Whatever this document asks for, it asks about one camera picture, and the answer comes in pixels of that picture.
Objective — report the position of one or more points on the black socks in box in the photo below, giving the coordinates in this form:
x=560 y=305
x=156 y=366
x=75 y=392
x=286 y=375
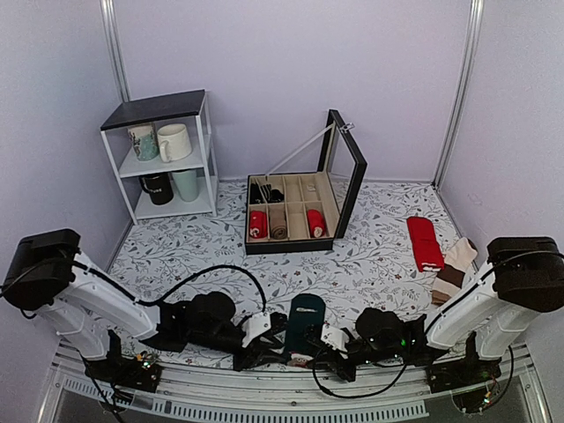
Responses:
x=266 y=190

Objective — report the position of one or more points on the patterned teal mug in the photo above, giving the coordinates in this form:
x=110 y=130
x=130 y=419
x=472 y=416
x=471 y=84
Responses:
x=144 y=142

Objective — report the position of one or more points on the black mug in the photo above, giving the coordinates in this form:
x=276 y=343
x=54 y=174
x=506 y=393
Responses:
x=158 y=187

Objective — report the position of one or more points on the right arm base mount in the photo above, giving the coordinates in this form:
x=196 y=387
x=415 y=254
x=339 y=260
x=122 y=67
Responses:
x=469 y=370

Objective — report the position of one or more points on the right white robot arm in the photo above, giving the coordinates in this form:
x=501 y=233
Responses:
x=463 y=340

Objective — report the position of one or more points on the rolled red sock right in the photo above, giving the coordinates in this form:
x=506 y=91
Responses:
x=316 y=223

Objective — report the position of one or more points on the pale green tumbler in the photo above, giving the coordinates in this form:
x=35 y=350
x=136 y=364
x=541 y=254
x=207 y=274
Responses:
x=186 y=184

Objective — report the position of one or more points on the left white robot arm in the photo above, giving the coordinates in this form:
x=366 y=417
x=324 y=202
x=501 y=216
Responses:
x=51 y=276

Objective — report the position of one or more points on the rolled red sock left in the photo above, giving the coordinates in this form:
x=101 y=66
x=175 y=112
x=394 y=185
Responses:
x=258 y=225

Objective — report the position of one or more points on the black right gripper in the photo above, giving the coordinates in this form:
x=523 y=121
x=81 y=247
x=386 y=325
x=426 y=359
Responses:
x=338 y=366

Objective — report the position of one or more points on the dark green sock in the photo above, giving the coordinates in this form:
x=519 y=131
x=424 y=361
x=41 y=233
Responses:
x=306 y=309

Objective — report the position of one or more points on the floral tablecloth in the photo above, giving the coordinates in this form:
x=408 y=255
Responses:
x=372 y=266

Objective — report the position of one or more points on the black compartment storage box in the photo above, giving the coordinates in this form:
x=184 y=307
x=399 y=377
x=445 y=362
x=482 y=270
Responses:
x=331 y=188

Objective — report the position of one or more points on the red folded sock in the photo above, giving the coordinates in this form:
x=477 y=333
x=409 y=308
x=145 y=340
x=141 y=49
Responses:
x=426 y=249

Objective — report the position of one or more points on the rolled red sock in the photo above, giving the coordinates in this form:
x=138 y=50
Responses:
x=316 y=223
x=258 y=225

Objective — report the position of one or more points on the white ceramic mug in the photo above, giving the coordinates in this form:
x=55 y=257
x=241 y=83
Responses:
x=174 y=143

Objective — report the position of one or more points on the aluminium front rail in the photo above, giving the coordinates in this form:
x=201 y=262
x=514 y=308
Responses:
x=209 y=394

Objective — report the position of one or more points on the rolled tan sock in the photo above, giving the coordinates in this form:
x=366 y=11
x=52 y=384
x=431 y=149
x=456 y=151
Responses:
x=278 y=224

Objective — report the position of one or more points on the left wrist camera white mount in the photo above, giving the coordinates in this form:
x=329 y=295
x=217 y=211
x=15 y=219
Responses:
x=254 y=327

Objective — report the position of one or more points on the beige and brown sock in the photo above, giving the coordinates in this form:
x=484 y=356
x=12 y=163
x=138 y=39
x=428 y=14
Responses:
x=448 y=282

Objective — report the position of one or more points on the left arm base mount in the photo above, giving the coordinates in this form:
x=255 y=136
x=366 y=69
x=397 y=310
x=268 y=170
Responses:
x=121 y=371

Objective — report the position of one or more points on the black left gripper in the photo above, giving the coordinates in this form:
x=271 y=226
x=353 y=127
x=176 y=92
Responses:
x=256 y=356

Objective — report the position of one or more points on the white shelf with black top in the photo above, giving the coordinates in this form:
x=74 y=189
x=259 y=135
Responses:
x=189 y=108

